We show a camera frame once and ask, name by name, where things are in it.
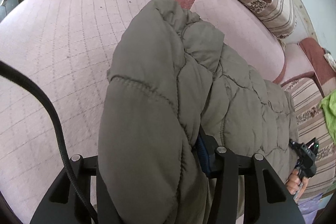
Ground olive quilted hooded jacket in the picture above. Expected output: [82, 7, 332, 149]
[98, 0, 298, 223]

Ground person right hand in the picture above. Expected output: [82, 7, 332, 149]
[285, 169, 309, 203]

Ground striped floral quilt right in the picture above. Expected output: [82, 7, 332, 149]
[283, 77, 335, 199]

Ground lime green jacket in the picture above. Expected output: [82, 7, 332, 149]
[319, 90, 336, 143]

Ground cream crumpled cloth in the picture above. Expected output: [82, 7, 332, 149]
[323, 50, 336, 72]

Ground pink rolled quilt back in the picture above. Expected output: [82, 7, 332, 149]
[176, 0, 286, 84]

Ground pink quilted bed cover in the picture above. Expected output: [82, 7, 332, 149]
[1, 0, 150, 223]

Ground black braided cable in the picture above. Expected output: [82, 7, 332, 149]
[0, 60, 99, 222]

